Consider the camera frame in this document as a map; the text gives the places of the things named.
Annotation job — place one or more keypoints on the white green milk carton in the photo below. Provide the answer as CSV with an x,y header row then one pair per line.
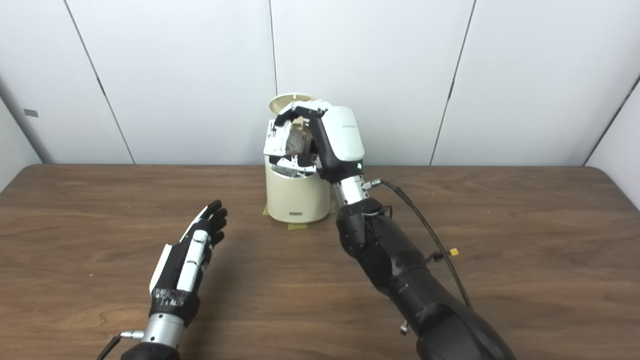
x,y
282,140

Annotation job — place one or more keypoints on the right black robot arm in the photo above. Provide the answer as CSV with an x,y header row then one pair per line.
x,y
400,265

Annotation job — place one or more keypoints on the cream round bin lid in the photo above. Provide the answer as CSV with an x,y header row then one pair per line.
x,y
280,102

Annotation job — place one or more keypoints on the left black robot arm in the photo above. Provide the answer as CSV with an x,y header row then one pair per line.
x,y
162,332

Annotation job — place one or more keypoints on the yellow connector plug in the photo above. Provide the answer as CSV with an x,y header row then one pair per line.
x,y
454,252

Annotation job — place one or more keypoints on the small grey wall sticker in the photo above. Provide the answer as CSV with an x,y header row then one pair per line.
x,y
31,113

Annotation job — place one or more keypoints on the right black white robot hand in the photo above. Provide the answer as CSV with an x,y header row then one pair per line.
x,y
342,137

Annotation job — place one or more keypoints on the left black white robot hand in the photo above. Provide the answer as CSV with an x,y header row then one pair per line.
x,y
192,260

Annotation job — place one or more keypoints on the cream-colored bin body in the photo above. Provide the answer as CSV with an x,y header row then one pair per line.
x,y
295,197

